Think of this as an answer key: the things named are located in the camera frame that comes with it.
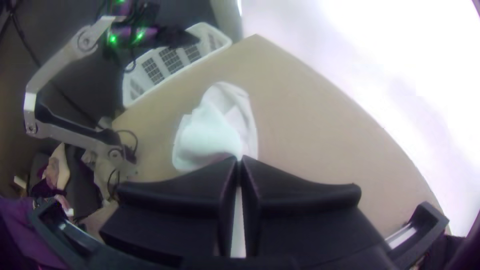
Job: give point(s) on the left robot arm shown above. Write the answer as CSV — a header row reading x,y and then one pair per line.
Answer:
x,y
48,71

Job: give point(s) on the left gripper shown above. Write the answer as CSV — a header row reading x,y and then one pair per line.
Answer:
x,y
176,37

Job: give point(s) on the white t-shirt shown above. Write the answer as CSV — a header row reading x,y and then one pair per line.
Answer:
x,y
213,127

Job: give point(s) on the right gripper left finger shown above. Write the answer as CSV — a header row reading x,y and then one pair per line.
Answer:
x,y
180,213

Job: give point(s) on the white laundry basket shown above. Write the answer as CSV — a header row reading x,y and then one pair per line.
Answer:
x,y
165,75

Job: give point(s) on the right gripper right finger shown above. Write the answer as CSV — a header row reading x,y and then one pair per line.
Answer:
x,y
300,217

